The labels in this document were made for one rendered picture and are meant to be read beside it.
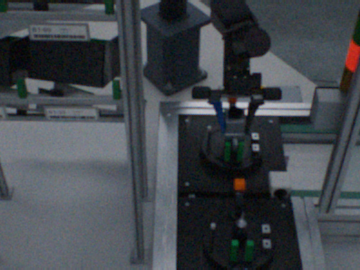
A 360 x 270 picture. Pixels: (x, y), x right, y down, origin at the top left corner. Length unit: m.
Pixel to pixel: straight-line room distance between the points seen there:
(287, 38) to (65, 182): 2.19
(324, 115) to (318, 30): 2.41
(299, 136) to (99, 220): 0.52
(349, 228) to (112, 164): 0.57
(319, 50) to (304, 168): 1.99
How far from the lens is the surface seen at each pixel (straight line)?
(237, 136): 1.29
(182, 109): 1.48
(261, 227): 1.20
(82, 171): 1.48
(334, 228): 1.34
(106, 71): 1.01
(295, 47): 3.37
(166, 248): 1.21
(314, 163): 1.45
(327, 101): 1.11
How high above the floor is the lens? 1.95
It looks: 45 degrees down
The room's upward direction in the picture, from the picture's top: 1 degrees clockwise
